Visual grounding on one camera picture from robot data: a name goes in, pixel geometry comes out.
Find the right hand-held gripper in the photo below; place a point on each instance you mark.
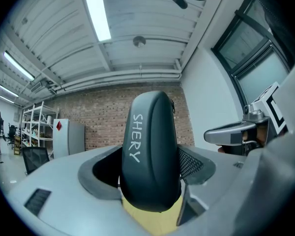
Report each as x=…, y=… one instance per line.
x=223, y=135

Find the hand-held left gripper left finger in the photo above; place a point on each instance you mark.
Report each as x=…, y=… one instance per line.
x=100, y=173

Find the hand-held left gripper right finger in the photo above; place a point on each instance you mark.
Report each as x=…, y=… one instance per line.
x=191, y=166

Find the dark grey SHERY case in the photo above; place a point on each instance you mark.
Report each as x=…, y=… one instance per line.
x=150, y=156

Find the person's right hand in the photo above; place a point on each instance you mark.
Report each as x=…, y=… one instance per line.
x=258, y=135

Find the grey metal cabinet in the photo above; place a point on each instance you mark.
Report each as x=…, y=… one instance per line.
x=68, y=139

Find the yellow table mat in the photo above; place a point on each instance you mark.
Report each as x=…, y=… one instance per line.
x=162, y=220

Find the black framed window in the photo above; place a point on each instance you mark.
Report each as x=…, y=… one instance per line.
x=258, y=82

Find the black mesh office chair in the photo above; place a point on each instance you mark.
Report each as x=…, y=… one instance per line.
x=35, y=158

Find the white roll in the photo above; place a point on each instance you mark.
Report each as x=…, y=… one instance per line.
x=49, y=120

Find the white metal shelf rack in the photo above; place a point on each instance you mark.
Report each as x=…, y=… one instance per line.
x=39, y=129

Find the yellow crate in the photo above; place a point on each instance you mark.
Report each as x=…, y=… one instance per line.
x=17, y=145

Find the white ceiling pipe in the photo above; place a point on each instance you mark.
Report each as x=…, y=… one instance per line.
x=118, y=79

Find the black swivel chair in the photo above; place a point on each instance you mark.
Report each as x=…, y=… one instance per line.
x=11, y=134

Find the ceiling air conditioner unit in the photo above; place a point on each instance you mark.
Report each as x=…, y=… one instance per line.
x=40, y=87

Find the long ceiling light panel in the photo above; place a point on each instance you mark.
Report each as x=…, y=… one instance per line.
x=8, y=90
x=97, y=11
x=7, y=99
x=18, y=65

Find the round ceiling fixture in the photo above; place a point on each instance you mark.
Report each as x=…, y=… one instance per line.
x=139, y=41

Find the grey wall electrical box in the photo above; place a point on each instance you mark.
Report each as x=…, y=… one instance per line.
x=16, y=116

